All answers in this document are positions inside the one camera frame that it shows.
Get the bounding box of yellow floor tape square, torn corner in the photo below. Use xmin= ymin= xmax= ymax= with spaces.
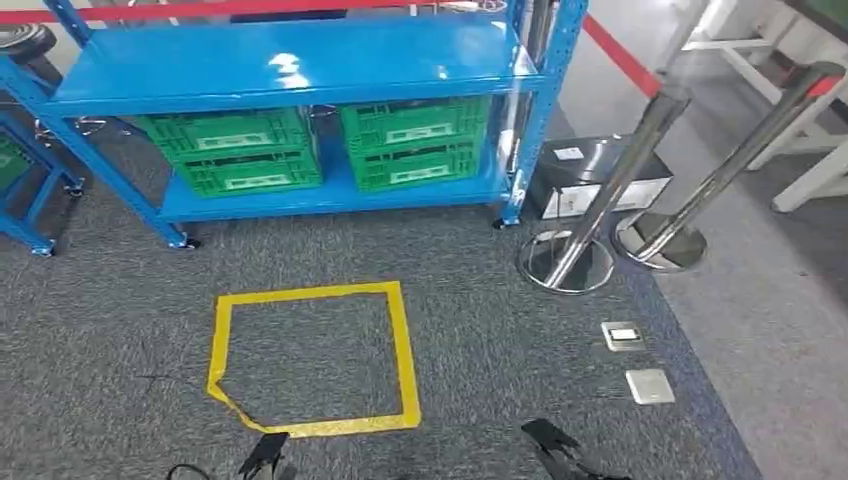
xmin=205 ymin=280 xmax=423 ymax=441

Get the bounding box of black box with white labels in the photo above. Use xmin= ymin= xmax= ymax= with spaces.
xmin=525 ymin=135 xmax=676 ymax=222

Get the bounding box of large blue metal shelf rack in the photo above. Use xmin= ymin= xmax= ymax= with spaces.
xmin=0 ymin=0 xmax=591 ymax=252

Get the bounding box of steel floor socket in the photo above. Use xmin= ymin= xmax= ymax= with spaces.
xmin=624 ymin=368 xmax=678 ymax=407
xmin=600 ymin=320 xmax=647 ymax=354

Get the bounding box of black left robot foot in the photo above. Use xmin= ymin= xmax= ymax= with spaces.
xmin=237 ymin=431 xmax=298 ymax=480

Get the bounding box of red barrier belt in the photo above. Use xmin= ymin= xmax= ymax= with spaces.
xmin=0 ymin=0 xmax=425 ymax=26
xmin=582 ymin=13 xmax=666 ymax=101

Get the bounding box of small blue metal shelf rack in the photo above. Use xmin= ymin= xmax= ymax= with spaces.
xmin=0 ymin=109 xmax=88 ymax=258

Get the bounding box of black round stool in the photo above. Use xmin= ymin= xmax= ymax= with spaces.
xmin=0 ymin=24 xmax=111 ymax=144

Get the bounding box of chrome stanchion post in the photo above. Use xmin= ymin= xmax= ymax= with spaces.
xmin=515 ymin=89 xmax=692 ymax=295
xmin=500 ymin=0 xmax=558 ymax=174
xmin=612 ymin=61 xmax=848 ymax=274

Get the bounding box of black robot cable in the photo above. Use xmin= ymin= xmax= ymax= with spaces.
xmin=164 ymin=462 xmax=214 ymax=480

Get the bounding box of white table frame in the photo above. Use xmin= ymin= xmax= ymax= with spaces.
xmin=682 ymin=0 xmax=848 ymax=215

